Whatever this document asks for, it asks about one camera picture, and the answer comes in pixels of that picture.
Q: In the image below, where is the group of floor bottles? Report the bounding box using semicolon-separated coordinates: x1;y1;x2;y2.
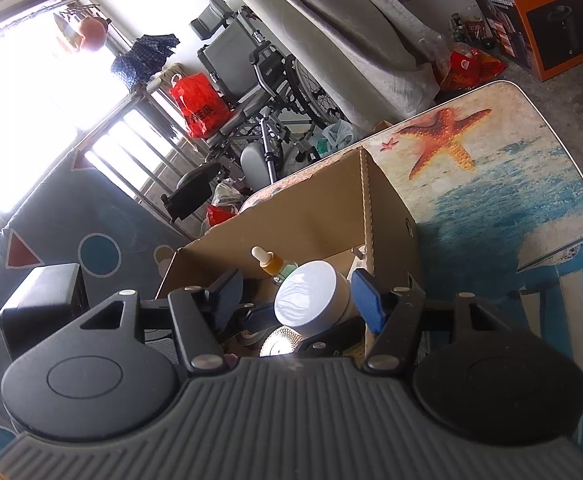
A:
449;5;499;51

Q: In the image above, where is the blue checkered cloth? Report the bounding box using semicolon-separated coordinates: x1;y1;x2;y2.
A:
110;34;181;92

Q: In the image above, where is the red plastic bag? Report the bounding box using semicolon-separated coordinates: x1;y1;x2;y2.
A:
168;72;232;139
206;204;238;228

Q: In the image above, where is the grey wheelchair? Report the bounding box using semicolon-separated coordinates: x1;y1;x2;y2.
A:
188;0;345;196

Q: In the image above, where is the grey curtain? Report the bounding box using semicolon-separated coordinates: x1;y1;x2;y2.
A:
204;0;452;118

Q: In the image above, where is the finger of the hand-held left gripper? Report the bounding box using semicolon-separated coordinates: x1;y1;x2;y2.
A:
227;306;278;344
299;330;367;359

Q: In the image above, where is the green dropper bottle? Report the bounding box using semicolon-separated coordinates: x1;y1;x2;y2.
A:
250;245;299;286

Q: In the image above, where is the clear green plastic bag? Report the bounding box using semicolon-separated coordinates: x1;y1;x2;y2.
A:
314;119;357;158

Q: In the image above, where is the white plastic jar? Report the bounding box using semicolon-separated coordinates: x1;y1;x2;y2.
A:
274;259;357;338

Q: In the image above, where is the red snack bag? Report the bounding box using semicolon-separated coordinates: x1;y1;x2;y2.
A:
431;40;507;93

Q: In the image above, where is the metal window railing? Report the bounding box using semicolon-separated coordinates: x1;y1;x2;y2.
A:
71;67;212;241

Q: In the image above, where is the orange hanging bag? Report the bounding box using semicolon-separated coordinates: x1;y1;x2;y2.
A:
78;16;112;53

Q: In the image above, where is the large cardboard box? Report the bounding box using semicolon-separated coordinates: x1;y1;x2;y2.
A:
155;146;419;361

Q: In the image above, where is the grey patterned foam mat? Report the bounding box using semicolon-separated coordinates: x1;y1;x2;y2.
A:
0;152;212;461

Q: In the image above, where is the black wheelchair cushion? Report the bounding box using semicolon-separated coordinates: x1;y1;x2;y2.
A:
160;161;223;223

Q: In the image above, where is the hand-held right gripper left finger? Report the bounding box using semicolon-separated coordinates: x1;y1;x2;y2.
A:
78;267;244;372

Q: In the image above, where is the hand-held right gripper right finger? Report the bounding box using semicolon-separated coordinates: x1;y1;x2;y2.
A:
350;268;515;372

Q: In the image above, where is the white plastic bag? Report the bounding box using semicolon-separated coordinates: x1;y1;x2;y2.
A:
212;180;252;211

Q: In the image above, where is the orange appliance box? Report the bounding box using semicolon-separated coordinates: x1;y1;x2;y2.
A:
454;0;583;82

